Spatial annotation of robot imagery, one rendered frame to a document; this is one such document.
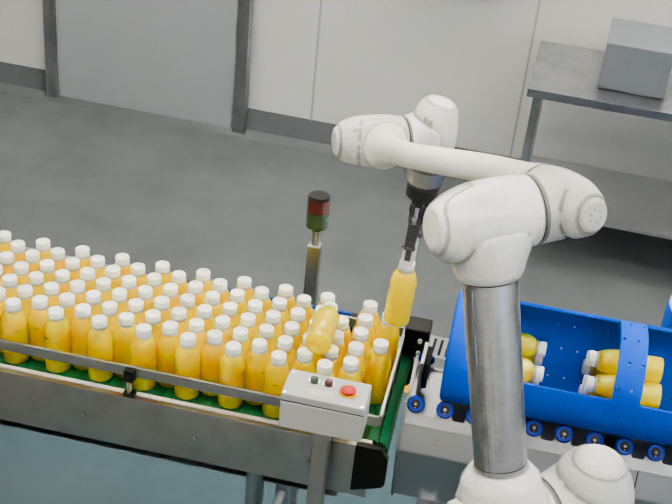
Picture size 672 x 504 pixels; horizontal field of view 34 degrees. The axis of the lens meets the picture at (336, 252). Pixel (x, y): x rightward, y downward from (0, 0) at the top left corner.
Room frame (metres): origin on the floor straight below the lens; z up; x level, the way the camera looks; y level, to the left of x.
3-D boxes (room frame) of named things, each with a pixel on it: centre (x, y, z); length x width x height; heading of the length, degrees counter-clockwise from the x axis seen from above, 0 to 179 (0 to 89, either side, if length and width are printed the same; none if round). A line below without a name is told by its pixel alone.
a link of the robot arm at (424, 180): (2.28, -0.19, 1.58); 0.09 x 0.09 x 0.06
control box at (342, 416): (2.06, -0.01, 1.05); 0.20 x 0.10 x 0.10; 81
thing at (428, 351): (2.32, -0.26, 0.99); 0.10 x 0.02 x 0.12; 171
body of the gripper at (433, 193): (2.29, -0.18, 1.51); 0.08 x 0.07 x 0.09; 170
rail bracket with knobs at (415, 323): (2.52, -0.25, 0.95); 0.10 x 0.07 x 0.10; 171
